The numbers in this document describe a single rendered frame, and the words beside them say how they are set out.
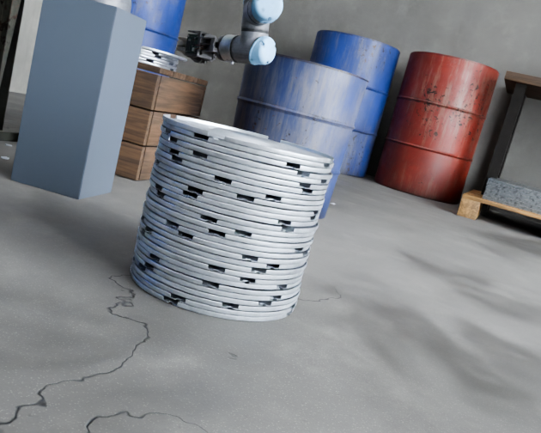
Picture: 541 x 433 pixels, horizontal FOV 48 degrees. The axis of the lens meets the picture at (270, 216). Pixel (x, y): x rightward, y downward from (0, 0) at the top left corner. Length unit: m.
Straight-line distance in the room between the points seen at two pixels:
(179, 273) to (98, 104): 0.65
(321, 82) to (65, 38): 0.78
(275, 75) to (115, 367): 1.35
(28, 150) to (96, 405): 0.99
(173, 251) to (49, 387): 0.33
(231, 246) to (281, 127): 1.02
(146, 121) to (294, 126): 0.45
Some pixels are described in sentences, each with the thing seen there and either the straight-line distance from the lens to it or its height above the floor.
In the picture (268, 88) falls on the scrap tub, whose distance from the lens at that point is 1.94.
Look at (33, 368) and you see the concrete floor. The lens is 0.71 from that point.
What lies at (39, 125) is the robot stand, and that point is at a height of 0.15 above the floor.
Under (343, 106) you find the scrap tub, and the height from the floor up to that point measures 0.38.
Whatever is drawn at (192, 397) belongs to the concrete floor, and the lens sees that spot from 0.71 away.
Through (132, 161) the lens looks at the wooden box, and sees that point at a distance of 1.92.
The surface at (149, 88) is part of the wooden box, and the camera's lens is 1.90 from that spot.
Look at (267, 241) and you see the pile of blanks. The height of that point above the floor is 0.12.
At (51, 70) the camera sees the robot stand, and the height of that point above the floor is 0.28.
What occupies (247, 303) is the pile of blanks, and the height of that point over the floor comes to 0.03.
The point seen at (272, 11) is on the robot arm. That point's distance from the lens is 1.58.
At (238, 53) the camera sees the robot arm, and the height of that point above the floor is 0.44.
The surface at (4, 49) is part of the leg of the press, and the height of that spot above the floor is 0.29.
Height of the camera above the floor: 0.33
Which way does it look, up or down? 10 degrees down
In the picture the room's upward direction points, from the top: 15 degrees clockwise
